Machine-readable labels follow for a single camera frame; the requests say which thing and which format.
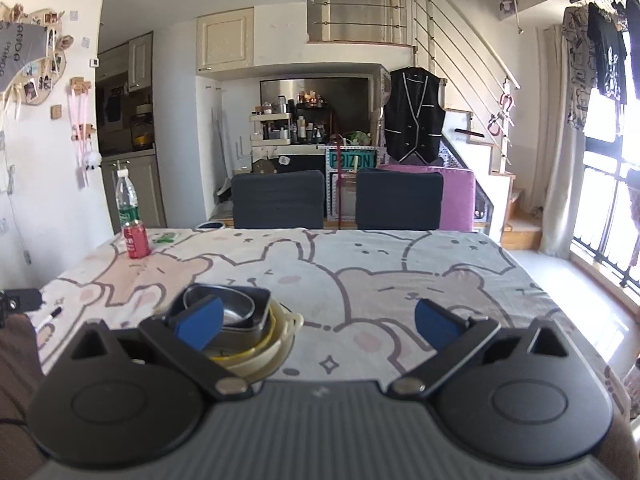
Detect cream upper cabinet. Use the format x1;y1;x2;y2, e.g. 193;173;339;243
196;8;254;75

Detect green snack packet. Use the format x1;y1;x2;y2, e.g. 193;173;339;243
152;231;180;245

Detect black vest on hanger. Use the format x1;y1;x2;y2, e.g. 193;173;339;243
384;67;446;164

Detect pink cushion panel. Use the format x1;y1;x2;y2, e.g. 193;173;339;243
380;164;476;233

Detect clear water bottle green label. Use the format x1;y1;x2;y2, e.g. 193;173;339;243
116;168;140;226

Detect dark chair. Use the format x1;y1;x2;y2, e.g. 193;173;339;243
355;169;444;231
231;170;324;230

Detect photo collage wall board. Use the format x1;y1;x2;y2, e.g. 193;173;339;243
1;3;74;106

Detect shelf with bottles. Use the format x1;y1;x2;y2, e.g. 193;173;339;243
250;90;333;148

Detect beige curtain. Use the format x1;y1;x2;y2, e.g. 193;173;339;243
532;25;585;259

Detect oval steel bowl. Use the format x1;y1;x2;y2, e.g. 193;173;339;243
182;284;256;328

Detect red soda can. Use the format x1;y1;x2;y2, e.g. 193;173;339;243
122;219;151;259

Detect bear pattern tablecloth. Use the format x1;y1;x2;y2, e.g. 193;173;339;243
32;229;630;413

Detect white plush keychain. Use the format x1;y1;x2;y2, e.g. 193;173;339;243
84;150;102;171

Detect lemon pattern ceramic bowl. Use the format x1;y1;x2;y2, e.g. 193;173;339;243
203;306;276;365

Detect staircase railing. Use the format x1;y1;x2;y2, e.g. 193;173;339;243
307;0;520;162

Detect right dark chair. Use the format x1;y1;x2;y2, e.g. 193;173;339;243
355;169;444;231

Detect left dark chair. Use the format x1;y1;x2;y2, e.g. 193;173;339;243
231;170;324;230

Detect grey trash bin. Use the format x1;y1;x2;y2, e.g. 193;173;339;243
196;220;226;230

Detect square steel tray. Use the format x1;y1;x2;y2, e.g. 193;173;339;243
164;284;271;353

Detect poizon sign box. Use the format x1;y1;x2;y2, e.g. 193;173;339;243
326;146;378;172

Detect cream bowl with handles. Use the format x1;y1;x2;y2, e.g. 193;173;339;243
212;299;304;382

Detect hanging dark clothes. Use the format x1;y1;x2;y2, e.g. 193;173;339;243
561;2;628;131

